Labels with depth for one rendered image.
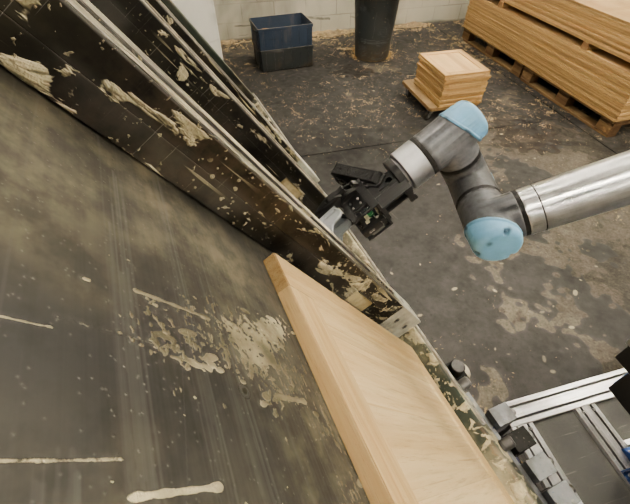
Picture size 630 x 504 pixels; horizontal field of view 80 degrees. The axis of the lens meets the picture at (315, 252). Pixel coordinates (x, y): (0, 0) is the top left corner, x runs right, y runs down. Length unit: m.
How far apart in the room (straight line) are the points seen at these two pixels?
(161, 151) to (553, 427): 1.68
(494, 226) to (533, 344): 1.65
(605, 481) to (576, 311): 0.95
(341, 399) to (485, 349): 1.77
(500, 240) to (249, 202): 0.38
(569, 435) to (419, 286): 0.95
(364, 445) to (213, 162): 0.31
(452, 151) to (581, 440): 1.40
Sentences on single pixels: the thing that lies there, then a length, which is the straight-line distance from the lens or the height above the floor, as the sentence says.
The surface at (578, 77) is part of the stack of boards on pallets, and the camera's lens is 4.34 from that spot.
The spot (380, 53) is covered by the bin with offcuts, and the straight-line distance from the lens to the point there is 4.85.
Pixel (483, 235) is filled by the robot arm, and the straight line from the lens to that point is 0.62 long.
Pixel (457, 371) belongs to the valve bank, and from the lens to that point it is 1.08.
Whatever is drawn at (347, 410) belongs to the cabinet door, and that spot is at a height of 1.36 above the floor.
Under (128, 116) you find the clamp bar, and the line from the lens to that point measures 0.39.
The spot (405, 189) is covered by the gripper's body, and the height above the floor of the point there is 1.33.
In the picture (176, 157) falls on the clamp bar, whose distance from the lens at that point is 0.41.
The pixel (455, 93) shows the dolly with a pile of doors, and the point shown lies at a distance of 3.71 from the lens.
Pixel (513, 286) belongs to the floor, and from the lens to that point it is 2.43.
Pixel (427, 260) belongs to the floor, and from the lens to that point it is 2.38.
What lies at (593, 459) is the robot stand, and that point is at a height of 0.21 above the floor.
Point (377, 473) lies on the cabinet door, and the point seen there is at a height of 1.36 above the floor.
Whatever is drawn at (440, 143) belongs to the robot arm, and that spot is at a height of 1.38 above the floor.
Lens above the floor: 1.71
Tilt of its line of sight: 48 degrees down
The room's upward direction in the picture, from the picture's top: straight up
